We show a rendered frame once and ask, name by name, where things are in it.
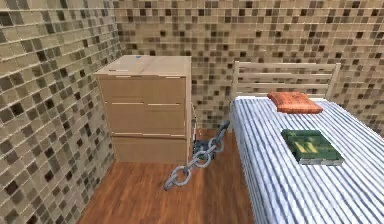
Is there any light wooden chest of drawers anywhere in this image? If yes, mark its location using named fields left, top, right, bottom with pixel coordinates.
left=94, top=54, right=193, bottom=165

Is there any green book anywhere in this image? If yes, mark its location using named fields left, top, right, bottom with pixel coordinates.
left=280, top=128, right=345, bottom=167

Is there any grey dumbbell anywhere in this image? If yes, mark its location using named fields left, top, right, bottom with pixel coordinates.
left=163, top=119, right=231, bottom=192

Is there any orange pillow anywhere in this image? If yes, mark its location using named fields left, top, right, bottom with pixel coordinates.
left=267, top=91, right=324, bottom=115

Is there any bed with striped blanket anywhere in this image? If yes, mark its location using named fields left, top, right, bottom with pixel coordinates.
left=230, top=61, right=384, bottom=224

